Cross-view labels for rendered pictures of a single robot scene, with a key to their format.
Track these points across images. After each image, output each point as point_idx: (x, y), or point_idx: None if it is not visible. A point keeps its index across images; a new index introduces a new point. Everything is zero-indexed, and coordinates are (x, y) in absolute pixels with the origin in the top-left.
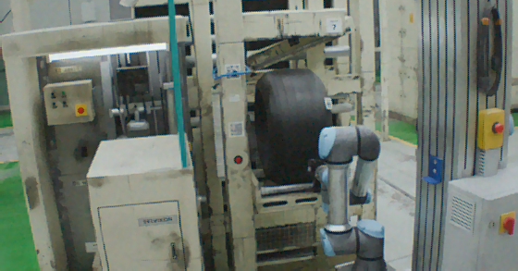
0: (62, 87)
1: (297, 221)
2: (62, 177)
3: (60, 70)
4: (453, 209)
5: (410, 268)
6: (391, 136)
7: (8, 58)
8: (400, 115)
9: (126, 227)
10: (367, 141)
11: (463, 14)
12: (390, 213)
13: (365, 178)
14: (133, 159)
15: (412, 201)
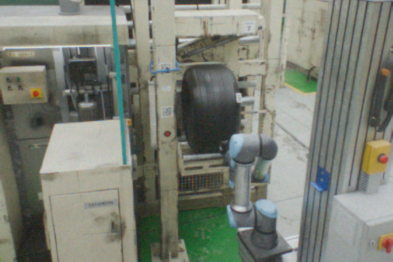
0: (17, 73)
1: None
2: (18, 141)
3: (14, 54)
4: (337, 219)
5: (296, 209)
6: (286, 83)
7: None
8: (295, 64)
9: (74, 210)
10: (267, 149)
11: (365, 66)
12: (281, 155)
13: (264, 168)
14: (83, 150)
15: (299, 145)
